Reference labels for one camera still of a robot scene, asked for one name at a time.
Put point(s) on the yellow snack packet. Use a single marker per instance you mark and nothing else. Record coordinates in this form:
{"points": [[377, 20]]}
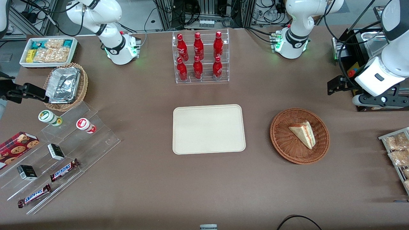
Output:
{"points": [[29, 56]]}

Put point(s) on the aluminium profile shelf frame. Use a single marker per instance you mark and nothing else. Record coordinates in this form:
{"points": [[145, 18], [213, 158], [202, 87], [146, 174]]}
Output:
{"points": [[48, 16]]}

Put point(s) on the brown round wicker basket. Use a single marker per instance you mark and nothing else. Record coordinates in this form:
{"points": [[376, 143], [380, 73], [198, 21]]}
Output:
{"points": [[286, 143]]}

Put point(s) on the red cookie box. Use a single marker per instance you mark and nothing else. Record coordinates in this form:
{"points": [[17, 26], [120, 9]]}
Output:
{"points": [[17, 147]]}

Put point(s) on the red lid small bottle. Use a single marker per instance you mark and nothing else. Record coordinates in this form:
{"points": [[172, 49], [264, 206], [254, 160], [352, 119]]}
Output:
{"points": [[84, 124]]}

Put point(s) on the light tan wicker basket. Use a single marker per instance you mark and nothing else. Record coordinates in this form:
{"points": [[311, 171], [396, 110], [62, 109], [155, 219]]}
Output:
{"points": [[82, 86]]}

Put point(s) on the clear acrylic stepped display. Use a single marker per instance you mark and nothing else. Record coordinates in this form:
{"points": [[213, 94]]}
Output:
{"points": [[96, 140]]}

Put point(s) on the tray of packaged snacks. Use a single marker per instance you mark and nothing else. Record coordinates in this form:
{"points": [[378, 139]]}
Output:
{"points": [[386, 136]]}

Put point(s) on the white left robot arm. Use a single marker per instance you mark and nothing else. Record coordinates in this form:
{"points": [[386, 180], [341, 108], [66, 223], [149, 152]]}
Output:
{"points": [[297, 19]]}

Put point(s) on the triangle sandwich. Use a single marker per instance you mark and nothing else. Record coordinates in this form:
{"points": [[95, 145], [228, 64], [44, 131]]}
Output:
{"points": [[303, 134]]}

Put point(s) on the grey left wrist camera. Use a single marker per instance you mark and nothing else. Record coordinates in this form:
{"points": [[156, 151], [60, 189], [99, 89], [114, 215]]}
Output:
{"points": [[358, 100]]}

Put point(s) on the white power strip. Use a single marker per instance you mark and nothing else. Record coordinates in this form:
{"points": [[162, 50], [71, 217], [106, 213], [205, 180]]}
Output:
{"points": [[206, 23]]}

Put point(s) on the black hot dog warmer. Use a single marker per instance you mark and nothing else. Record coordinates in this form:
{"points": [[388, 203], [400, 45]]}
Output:
{"points": [[346, 64]]}

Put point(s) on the steel warmer pan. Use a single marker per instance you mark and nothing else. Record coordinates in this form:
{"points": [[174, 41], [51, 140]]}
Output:
{"points": [[370, 36]]}

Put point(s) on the cream plastic tray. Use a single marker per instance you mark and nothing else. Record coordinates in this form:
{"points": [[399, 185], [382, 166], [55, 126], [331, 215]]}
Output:
{"points": [[207, 129]]}

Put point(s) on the red cola bottle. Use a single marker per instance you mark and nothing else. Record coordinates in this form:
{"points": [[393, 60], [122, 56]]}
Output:
{"points": [[218, 44], [181, 70], [181, 48], [217, 68], [198, 46], [197, 68]]}

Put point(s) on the white rectangular snack bin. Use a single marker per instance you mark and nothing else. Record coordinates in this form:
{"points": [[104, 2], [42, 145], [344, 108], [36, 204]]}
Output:
{"points": [[48, 65]]}

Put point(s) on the clear cracker bag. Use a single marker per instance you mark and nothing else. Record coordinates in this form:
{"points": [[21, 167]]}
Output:
{"points": [[43, 55], [54, 43], [60, 55]]}

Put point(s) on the silver foil container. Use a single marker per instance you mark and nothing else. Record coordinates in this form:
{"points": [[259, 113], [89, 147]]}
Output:
{"points": [[62, 84]]}

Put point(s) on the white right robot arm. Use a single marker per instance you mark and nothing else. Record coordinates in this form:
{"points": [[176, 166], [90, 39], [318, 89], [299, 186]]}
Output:
{"points": [[119, 51]]}

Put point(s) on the small grey device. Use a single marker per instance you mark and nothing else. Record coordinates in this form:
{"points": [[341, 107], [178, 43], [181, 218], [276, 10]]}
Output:
{"points": [[208, 227]]}

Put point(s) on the clear bag of fried snacks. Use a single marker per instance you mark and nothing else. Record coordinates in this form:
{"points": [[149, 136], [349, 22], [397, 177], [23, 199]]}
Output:
{"points": [[406, 173], [407, 185], [396, 142], [399, 158]]}

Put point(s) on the clear acrylic bottle rack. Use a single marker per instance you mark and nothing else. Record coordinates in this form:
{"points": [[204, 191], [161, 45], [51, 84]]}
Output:
{"points": [[207, 80]]}

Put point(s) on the teal snack packet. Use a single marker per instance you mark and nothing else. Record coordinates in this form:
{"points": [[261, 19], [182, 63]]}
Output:
{"points": [[37, 44], [67, 43]]}

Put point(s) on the small black box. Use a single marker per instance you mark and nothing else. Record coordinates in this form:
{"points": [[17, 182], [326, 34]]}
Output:
{"points": [[56, 151], [27, 172]]}

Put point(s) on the Snickers chocolate bar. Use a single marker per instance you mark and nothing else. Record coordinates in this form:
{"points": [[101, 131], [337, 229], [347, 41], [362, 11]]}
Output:
{"points": [[64, 170], [34, 195]]}

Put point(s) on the green lid small bottle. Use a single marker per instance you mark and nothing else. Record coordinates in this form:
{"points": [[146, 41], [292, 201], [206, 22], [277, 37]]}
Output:
{"points": [[48, 117]]}

